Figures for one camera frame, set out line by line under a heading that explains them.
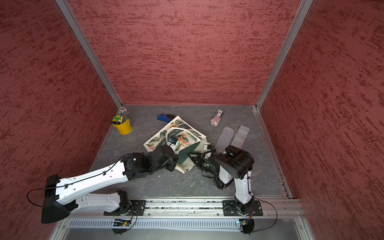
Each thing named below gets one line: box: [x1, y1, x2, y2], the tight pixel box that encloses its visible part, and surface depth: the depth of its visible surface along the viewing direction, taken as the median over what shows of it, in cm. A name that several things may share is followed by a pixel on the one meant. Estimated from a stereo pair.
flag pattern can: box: [210, 109, 225, 127], surface depth 112 cm
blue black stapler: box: [157, 113, 176, 122], surface depth 112 cm
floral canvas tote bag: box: [143, 116, 211, 174], surface depth 85 cm
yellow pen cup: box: [112, 118, 133, 136], surface depth 102 cm
